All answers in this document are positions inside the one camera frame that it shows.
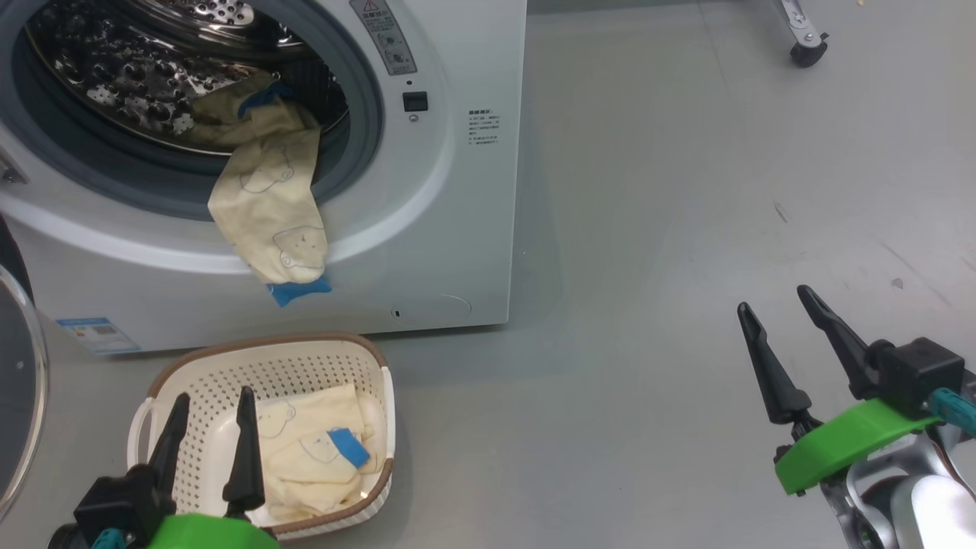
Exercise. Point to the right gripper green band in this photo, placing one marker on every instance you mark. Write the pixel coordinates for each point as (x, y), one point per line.
(839, 446)

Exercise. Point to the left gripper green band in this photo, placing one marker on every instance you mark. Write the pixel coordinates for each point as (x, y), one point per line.
(206, 534)

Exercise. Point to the cream bear print garment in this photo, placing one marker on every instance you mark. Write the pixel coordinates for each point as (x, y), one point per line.
(305, 473)
(267, 206)

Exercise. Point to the black round glass washer door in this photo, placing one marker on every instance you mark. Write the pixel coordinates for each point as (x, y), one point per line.
(15, 381)

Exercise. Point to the white front-load washing machine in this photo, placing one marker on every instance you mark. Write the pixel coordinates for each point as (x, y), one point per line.
(457, 229)

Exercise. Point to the stainless steel washing machine drum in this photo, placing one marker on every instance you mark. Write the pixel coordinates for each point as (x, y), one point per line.
(130, 69)

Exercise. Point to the cream perforated laundry basket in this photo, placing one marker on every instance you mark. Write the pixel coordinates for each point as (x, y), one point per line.
(305, 362)

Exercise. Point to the blue energy label sticker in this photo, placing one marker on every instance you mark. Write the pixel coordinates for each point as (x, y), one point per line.
(99, 335)

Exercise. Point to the metal partition leg with caster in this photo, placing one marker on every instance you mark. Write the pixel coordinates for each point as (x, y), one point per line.
(804, 38)

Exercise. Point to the grey warning sticker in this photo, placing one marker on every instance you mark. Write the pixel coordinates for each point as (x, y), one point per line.
(385, 38)

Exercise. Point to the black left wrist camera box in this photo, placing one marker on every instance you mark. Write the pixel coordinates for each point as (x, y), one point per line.
(114, 503)

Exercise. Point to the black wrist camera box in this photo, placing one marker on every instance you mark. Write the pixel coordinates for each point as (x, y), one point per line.
(915, 374)
(114, 503)

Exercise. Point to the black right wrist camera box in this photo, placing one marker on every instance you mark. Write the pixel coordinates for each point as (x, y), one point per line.
(915, 374)

